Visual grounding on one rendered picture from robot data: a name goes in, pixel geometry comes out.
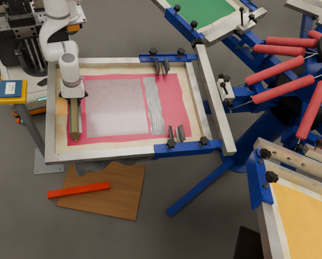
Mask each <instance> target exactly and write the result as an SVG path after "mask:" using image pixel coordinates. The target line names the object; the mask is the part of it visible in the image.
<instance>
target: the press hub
mask: <svg viewBox="0 0 322 259"><path fill-rule="evenodd" d="M317 52H318V55H319V57H320V58H321V60H322V36H321V38H320V39H319V40H318V42H317ZM291 70H292V71H293V72H294V73H295V74H296V75H297V76H298V78H297V79H299V78H302V77H304V76H307V75H312V76H313V77H316V76H318V75H322V63H313V64H310V65H309V66H308V67H306V66H302V65H300V66H298V67H295V68H293V69H291ZM314 80H315V82H314V84H311V85H308V86H305V87H303V88H300V89H297V90H295V93H296V95H297V96H288V97H280V98H279V99H280V100H281V102H282V103H283V105H284V106H280V107H271V108H270V111H265V112H264V113H263V114H262V115H261V116H260V117H259V118H258V119H257V120H256V121H255V122H254V123H253V124H252V125H251V126H250V127H249V128H248V129H247V130H246V132H245V133H244V134H243V135H242V136H241V137H240V138H239V139H238V140H234V143H235V147H236V150H237V152H236V153H235V154H234V155H232V156H223V152H221V159H222V161H223V163H224V162H225V161H227V160H228V159H229V158H231V159H232V160H233V161H234V162H235V163H234V164H233V165H232V166H230V167H229V169H230V170H231V171H233V172H236V173H245V172H246V171H247V169H246V163H245V162H246V161H247V159H248V158H249V156H250V154H251V153H252V151H254V147H253V145H254V143H255V142H256V140H257V138H258V137H260V138H262V139H264V140H267V141H269V142H272V143H273V142H274V141H275V140H276V139H278V138H279V137H280V136H281V135H282V134H284V133H285V131H286V126H288V125H289V124H290V116H291V112H292V113H293V114H295V115H296V116H298V117H299V116H300V115H301V108H302V102H303V101H304V102H306V103H308V104H309V102H310V100H311V98H312V95H313V93H314V90H315V88H316V86H317V83H318V81H320V80H322V76H321V77H318V78H315V79H314ZM291 81H292V80H291V79H289V78H288V77H287V76H286V75H285V74H284V73H283V72H282V73H280V74H278V75H277V76H276V79H275V84H273V83H272V82H271V83H270V84H269V85H268V86H267V88H275V87H277V86H281V85H283V84H286V83H288V82H291ZM315 122H322V107H319V110H318V112H317V114H316V117H315V119H314V121H313V124H312V126H311V129H310V131H313V130H316V129H318V128H319V126H318V125H317V124H316V123H315Z"/></svg>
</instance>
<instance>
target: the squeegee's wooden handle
mask: <svg viewBox="0 0 322 259"><path fill-rule="evenodd" d="M70 108H71V135H72V139H73V140H79V113H78V99H77V98H70Z"/></svg>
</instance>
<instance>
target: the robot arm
mask: <svg viewBox="0 0 322 259"><path fill-rule="evenodd" d="M76 1H77V2H80V1H82V0H43V3H44V8H45V13H46V18H47V19H46V20H45V22H44V23H43V25H42V27H41V29H40V33H39V41H40V46H41V51H42V54H43V57H44V59H45V60H46V61H47V62H59V66H60V71H61V77H62V78H61V82H60V84H61V91H60V93H59V97H61V98H63V99H65V100H67V101H68V104H70V98H77V99H78V106H80V104H81V100H82V99H83V98H84V97H87V96H88V93H87V92H86V91H85V89H84V83H83V79H84V77H82V76H80V71H79V59H78V54H79V48H78V45H77V44H76V42H75V41H63V42H56V43H47V40H48V38H49V37H50V36H51V35H52V34H54V33H55V32H57V31H58V30H60V29H61V28H63V27H65V26H66V25H68V24H69V22H74V21H76V20H77V19H79V17H80V15H81V14H80V10H79V9H78V7H77V6H76Z"/></svg>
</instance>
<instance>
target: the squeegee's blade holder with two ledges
mask: <svg viewBox="0 0 322 259"><path fill-rule="evenodd" d="M78 113H79V134H82V117H81V104H80V106H78ZM69 134H70V135H71V108H70V104H69Z"/></svg>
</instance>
